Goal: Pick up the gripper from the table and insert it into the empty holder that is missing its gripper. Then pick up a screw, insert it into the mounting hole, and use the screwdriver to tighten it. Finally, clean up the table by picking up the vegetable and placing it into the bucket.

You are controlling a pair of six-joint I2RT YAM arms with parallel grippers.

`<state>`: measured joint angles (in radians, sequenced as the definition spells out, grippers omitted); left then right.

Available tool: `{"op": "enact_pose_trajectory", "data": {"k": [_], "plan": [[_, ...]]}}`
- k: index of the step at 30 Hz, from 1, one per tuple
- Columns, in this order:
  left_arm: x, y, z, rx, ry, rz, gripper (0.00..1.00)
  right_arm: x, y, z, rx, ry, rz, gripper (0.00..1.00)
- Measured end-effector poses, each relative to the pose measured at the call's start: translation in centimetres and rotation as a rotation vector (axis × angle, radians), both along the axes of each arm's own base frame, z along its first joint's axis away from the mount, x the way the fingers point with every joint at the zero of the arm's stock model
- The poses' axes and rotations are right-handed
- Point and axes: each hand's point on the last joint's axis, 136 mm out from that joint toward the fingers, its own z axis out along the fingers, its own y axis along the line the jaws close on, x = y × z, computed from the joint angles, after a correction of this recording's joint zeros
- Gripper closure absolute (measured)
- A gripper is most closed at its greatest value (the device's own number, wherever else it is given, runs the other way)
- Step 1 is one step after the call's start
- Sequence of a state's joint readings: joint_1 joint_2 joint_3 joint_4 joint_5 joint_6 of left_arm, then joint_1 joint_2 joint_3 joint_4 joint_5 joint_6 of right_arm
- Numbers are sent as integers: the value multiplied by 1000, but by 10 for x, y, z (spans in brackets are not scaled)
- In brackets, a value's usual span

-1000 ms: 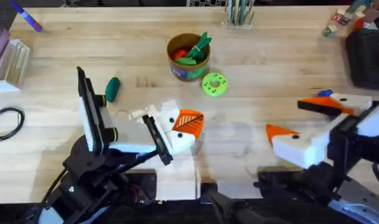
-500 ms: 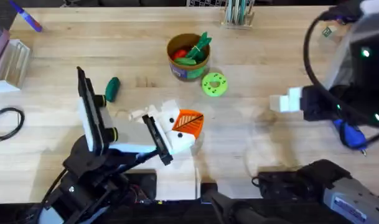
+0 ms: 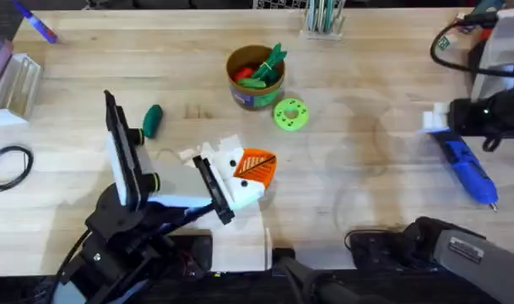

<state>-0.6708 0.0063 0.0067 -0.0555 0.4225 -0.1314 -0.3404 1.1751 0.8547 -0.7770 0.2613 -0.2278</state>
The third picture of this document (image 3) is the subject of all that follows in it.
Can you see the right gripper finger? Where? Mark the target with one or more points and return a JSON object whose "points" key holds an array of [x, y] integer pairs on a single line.
{"points": [[434, 122], [441, 107]]}

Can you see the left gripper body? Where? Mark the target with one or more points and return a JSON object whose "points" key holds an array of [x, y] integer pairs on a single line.
{"points": [[176, 186]]}

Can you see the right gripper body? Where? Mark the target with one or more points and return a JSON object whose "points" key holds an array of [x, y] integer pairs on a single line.
{"points": [[484, 114]]}

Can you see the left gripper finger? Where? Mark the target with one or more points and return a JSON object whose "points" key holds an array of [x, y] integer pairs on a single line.
{"points": [[225, 145], [248, 192]]}

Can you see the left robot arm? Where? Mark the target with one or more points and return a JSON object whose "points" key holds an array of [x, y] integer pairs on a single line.
{"points": [[113, 274]]}

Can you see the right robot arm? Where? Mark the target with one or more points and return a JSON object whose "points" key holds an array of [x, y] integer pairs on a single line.
{"points": [[480, 262]]}

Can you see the blue electric screwdriver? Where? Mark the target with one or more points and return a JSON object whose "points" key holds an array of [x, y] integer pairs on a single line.
{"points": [[467, 169]]}

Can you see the green toy vegetable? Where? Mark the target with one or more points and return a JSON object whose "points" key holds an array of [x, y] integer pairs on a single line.
{"points": [[152, 121]]}

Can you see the clear holder with tools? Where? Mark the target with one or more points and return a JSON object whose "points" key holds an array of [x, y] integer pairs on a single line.
{"points": [[324, 19]]}

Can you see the brown tub with toys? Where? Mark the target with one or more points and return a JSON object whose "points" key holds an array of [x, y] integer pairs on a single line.
{"points": [[256, 80]]}

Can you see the green disc with holes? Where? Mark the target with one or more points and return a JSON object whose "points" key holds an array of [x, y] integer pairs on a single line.
{"points": [[291, 115]]}

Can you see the clear plastic box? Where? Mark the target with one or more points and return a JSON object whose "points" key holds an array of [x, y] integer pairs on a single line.
{"points": [[18, 88]]}

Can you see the blue marker pen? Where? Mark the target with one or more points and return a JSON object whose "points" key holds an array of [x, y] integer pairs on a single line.
{"points": [[39, 24]]}

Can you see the black rail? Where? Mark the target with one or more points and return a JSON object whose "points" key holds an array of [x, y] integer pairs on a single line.
{"points": [[256, 291]]}

